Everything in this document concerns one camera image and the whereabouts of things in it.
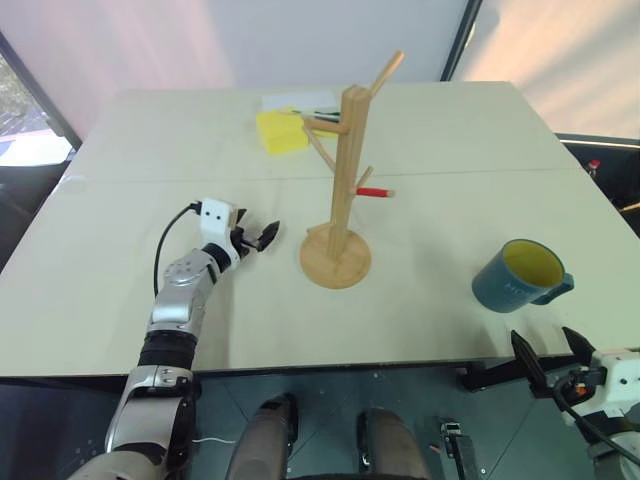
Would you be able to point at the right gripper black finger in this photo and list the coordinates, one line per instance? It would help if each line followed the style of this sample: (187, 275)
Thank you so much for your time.
(578, 345)
(529, 364)

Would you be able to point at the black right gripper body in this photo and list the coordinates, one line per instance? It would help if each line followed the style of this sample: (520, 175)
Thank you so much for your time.
(580, 386)

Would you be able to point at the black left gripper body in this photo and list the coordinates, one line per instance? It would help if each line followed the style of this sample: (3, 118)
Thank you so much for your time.
(243, 242)

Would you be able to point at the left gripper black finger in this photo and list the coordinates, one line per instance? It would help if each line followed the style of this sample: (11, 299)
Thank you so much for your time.
(268, 235)
(243, 216)

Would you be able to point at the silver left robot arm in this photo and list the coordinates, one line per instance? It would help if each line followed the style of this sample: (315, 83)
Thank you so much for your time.
(175, 295)

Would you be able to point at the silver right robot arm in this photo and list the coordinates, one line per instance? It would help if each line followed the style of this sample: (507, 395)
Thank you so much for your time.
(617, 457)

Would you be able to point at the wooden mug tree stand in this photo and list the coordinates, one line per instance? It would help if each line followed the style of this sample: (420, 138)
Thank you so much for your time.
(345, 200)

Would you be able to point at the blue mug with yellow inside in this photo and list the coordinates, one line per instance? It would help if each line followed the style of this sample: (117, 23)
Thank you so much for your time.
(517, 282)

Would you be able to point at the yellow sponge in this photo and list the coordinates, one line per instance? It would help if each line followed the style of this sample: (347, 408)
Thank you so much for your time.
(281, 132)

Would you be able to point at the red marker pen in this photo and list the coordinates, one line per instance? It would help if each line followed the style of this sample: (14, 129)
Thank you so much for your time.
(375, 192)

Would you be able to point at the white paper pad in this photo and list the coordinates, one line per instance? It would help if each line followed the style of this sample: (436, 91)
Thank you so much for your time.
(299, 102)

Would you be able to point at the green and white pen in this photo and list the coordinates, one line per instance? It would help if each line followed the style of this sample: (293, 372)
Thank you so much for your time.
(322, 114)

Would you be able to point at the dark rounded grey shape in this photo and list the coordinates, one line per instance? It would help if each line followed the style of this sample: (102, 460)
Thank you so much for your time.
(264, 440)
(391, 445)

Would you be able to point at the dark side table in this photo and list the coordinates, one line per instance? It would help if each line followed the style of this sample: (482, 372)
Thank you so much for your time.
(607, 170)

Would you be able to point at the small red-capped object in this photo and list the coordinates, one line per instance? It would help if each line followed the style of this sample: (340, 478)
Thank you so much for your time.
(594, 166)

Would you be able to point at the black table clamp bracket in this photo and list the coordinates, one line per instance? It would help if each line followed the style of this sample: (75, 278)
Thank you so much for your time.
(505, 374)

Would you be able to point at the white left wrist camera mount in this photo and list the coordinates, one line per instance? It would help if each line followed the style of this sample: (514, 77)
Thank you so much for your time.
(216, 220)

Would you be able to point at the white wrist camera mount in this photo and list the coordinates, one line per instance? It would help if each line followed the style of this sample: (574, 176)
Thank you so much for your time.
(619, 381)
(216, 220)

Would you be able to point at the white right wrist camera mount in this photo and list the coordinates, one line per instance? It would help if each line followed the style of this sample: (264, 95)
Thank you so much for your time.
(619, 381)

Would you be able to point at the black window frame bar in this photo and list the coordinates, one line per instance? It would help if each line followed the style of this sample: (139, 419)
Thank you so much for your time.
(40, 95)

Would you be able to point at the black window frame post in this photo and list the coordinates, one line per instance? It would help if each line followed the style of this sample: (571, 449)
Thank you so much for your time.
(461, 39)

